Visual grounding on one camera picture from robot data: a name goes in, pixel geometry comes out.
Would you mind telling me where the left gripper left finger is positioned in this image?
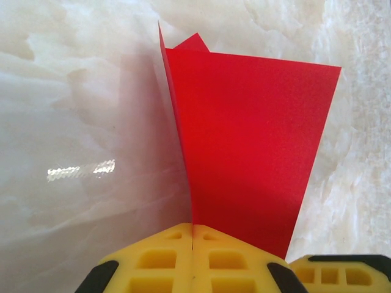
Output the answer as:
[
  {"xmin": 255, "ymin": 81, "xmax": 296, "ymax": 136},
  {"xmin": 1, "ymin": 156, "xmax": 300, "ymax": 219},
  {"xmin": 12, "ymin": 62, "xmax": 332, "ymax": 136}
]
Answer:
[{"xmin": 75, "ymin": 222, "xmax": 194, "ymax": 293}]

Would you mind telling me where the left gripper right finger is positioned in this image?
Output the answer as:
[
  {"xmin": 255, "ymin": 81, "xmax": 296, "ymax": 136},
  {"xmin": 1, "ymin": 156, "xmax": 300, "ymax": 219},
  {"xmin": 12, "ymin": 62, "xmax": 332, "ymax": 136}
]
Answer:
[{"xmin": 192, "ymin": 224, "xmax": 308, "ymax": 293}]

